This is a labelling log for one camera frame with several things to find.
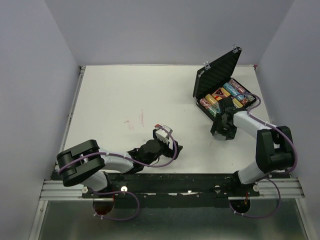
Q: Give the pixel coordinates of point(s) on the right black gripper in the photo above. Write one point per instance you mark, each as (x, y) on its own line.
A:
(216, 126)

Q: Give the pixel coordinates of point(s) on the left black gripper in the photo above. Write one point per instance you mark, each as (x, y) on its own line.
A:
(169, 152)

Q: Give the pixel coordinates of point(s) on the clear round dealer button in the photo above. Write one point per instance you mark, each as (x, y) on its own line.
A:
(219, 137)

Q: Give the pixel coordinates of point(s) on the red triangular dealer card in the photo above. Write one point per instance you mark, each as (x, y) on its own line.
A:
(218, 94)

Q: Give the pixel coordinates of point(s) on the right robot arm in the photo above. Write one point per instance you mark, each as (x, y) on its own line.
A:
(274, 149)

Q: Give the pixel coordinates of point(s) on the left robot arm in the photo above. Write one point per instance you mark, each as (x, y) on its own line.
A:
(85, 162)

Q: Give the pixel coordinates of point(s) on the green blue chip row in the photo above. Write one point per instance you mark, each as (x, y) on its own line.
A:
(212, 112)

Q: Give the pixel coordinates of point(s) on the red white chip row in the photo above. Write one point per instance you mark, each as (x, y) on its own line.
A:
(205, 104)

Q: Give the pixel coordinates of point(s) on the red card deck box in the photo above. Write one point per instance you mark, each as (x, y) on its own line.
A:
(226, 93)

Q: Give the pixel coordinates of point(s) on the gold chip row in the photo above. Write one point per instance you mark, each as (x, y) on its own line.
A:
(211, 100)

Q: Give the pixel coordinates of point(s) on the black poker case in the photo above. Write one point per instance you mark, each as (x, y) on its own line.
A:
(213, 75)

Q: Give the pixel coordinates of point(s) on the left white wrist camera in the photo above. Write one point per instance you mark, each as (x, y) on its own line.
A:
(163, 133)

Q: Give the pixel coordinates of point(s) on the aluminium table edge rail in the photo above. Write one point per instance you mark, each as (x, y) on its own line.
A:
(82, 70)

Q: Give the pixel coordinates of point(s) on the aluminium frame rail left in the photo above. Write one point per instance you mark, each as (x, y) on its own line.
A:
(54, 190)

